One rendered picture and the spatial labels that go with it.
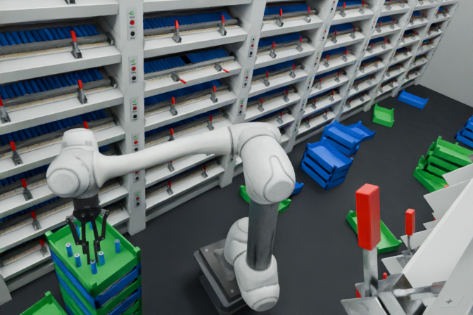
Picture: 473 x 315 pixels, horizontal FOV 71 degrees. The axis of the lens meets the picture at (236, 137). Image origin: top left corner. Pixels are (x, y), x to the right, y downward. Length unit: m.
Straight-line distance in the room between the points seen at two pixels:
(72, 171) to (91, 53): 0.60
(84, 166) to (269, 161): 0.50
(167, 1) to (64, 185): 0.84
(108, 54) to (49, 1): 0.26
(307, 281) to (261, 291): 0.69
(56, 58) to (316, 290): 1.68
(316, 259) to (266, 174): 1.28
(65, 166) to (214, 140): 0.45
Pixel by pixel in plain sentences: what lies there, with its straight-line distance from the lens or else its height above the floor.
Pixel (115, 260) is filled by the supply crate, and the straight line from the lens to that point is 1.44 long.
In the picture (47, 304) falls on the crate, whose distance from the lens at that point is 1.96.
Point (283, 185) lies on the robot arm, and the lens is 0.97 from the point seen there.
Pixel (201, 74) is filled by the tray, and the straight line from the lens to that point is 1.72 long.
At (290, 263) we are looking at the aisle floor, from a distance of 2.11.
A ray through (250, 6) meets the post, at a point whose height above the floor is 1.24.
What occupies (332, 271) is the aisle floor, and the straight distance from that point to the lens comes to 2.17.
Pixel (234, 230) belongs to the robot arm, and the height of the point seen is 0.48.
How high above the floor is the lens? 1.66
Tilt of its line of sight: 35 degrees down
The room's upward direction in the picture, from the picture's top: 10 degrees clockwise
